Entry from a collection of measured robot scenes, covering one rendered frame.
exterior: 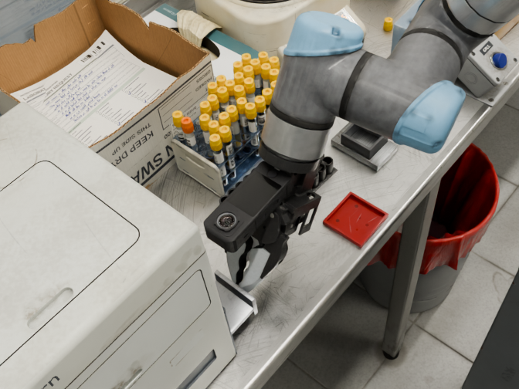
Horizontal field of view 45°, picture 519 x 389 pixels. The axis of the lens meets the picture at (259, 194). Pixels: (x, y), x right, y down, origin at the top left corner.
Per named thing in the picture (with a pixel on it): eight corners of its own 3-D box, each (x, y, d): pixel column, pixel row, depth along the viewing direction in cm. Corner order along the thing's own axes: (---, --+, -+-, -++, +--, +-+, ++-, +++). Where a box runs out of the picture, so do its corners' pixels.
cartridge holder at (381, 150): (377, 172, 96) (378, 157, 93) (330, 145, 100) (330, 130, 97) (397, 151, 98) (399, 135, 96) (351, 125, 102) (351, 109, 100)
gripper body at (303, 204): (310, 235, 81) (339, 154, 75) (269, 258, 74) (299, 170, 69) (265, 206, 84) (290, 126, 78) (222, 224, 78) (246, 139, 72)
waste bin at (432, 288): (419, 359, 168) (444, 276, 132) (311, 284, 184) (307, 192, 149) (490, 262, 183) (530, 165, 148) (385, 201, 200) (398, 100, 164)
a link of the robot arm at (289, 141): (309, 136, 66) (251, 103, 70) (296, 173, 68) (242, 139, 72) (345, 123, 72) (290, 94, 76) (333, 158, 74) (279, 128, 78)
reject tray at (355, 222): (361, 248, 88) (361, 245, 88) (322, 224, 91) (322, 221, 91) (388, 217, 91) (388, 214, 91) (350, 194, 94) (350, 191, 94)
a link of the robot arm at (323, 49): (361, 40, 61) (283, 11, 63) (327, 140, 66) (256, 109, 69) (381, 29, 68) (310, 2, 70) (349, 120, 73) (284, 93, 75)
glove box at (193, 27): (225, 120, 106) (218, 76, 98) (131, 63, 116) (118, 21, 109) (273, 78, 111) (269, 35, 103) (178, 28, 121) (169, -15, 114)
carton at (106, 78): (117, 217, 95) (86, 152, 83) (8, 133, 108) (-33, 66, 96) (227, 121, 105) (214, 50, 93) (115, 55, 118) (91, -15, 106)
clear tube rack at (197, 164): (223, 199, 96) (216, 169, 90) (178, 168, 100) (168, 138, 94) (306, 120, 104) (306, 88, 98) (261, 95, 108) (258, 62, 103)
